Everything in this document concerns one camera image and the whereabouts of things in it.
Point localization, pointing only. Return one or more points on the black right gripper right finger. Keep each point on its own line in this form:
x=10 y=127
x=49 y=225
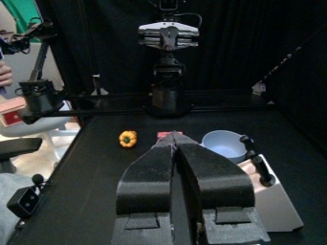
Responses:
x=216 y=185

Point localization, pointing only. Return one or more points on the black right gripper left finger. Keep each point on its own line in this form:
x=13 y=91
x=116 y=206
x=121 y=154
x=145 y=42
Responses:
x=144 y=178

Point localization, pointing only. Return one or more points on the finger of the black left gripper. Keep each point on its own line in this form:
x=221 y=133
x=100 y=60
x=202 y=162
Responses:
x=173 y=38
x=164 y=38

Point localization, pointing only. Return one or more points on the salmon sushi toy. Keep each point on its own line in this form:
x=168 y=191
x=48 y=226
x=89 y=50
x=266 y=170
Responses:
x=162 y=134

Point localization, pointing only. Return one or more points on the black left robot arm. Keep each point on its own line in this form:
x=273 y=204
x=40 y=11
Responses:
x=168 y=92

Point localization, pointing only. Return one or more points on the person's hand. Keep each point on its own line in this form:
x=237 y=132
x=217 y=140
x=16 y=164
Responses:
x=4 y=75

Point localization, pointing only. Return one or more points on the light blue bowl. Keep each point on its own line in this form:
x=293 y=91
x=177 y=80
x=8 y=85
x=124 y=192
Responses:
x=222 y=145

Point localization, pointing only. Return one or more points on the yellow toy bell pepper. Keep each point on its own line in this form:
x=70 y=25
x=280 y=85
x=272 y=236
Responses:
x=126 y=139

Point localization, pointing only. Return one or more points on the black box with microphone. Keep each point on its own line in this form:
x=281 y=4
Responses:
x=22 y=201

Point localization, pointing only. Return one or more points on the green cloth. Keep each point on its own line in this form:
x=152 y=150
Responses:
x=22 y=9

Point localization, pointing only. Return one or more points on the grey office chair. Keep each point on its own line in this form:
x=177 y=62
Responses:
x=33 y=126

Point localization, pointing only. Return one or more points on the pink and red box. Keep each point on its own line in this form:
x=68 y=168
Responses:
x=12 y=116

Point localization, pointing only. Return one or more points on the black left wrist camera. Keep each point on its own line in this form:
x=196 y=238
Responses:
x=168 y=4

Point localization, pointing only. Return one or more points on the silver frame corner bracket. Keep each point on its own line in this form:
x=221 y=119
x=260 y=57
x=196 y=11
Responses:
x=257 y=88
x=97 y=85

